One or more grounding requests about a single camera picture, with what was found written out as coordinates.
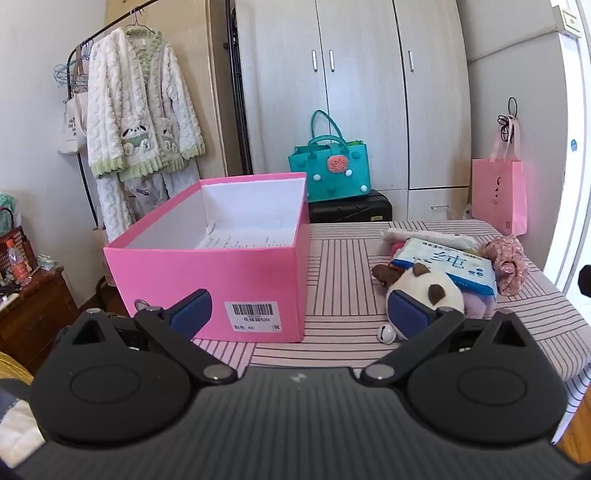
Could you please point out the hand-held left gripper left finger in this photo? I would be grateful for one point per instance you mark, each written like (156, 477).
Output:
(191, 314)

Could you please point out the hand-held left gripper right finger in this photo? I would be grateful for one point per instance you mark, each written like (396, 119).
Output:
(408, 316)

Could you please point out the white brown-eared plush toy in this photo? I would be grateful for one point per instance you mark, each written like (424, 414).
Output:
(455, 302)

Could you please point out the blue print tissue pack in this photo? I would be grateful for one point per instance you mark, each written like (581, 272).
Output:
(443, 263)

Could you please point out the pink strawberry plush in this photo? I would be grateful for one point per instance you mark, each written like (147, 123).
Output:
(395, 250)

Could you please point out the pink cardboard box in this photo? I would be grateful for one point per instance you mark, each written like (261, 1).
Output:
(249, 277)

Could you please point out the light purple soft item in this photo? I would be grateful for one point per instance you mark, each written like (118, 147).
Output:
(478, 307)

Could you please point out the white tissue pack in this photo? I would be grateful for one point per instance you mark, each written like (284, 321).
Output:
(429, 235)

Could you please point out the pink floral scrunchie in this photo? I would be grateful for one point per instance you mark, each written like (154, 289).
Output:
(505, 263)

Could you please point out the striped bed sheet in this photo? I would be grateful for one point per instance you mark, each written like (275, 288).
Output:
(341, 277)

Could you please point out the white plastic bag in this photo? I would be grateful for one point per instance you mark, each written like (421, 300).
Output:
(466, 212)

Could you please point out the black suitcase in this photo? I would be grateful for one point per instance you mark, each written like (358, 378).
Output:
(351, 210)

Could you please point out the pink paper bag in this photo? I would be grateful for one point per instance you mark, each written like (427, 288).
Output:
(498, 194)

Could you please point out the teal felt handbag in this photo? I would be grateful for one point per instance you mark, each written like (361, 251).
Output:
(332, 184)

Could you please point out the wooden nightstand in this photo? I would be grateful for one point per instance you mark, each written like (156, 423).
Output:
(32, 318)

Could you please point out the dark woven basket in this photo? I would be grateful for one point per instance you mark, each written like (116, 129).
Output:
(28, 249)

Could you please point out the red label plastic bottle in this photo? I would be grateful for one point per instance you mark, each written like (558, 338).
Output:
(18, 265)

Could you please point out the white fleece robe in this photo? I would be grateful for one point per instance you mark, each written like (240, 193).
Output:
(138, 115)

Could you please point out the grey three-door wardrobe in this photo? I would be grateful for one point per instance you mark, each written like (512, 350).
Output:
(360, 115)

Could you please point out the white door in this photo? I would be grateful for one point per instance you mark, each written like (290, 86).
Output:
(572, 184)

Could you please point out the green patterned cloth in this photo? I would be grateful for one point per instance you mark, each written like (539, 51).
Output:
(7, 207)

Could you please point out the white canvas tote bag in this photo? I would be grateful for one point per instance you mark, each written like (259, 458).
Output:
(71, 129)

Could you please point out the light wooden cabinet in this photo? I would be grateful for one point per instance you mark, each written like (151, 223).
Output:
(203, 92)

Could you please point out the black clothes rack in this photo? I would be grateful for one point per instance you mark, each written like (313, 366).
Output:
(124, 17)

